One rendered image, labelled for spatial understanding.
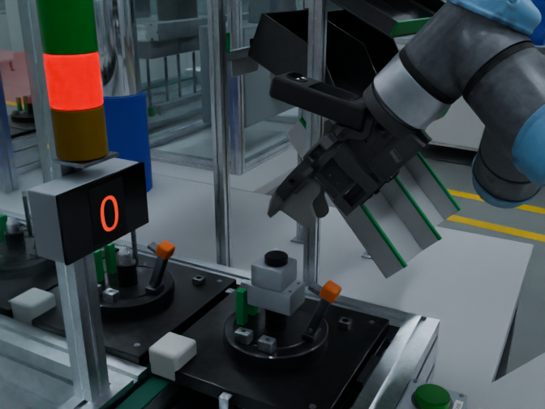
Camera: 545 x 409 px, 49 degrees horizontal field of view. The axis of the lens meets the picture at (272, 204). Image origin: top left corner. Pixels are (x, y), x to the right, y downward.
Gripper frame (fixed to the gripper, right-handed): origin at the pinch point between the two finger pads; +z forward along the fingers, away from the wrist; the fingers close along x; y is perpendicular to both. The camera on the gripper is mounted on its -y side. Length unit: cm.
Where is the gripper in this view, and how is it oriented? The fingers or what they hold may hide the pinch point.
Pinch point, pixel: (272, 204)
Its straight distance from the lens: 74.0
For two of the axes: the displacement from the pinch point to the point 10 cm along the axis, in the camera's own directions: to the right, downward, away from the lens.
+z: -5.8, 5.9, 5.6
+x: 4.7, -3.2, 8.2
